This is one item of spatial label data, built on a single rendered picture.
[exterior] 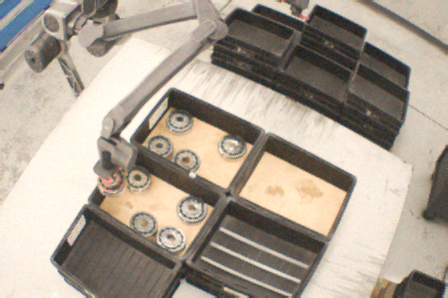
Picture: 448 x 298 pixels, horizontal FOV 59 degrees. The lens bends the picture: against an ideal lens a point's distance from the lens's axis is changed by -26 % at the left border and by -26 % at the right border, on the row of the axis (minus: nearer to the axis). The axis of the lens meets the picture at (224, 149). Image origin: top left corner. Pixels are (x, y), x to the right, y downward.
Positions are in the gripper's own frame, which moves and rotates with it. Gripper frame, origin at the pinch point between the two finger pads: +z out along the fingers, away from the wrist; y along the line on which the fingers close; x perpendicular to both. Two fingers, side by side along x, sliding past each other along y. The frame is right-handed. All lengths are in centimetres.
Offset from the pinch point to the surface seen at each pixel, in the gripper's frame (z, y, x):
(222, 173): 22.4, 33.8, -24.2
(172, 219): 22.1, 8.3, -19.0
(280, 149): 17, 51, -38
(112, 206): 22.5, -0.3, 1.9
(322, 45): 60, 166, -25
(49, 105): 109, 64, 118
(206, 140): 23, 43, -13
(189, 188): 18.3, 20.3, -18.6
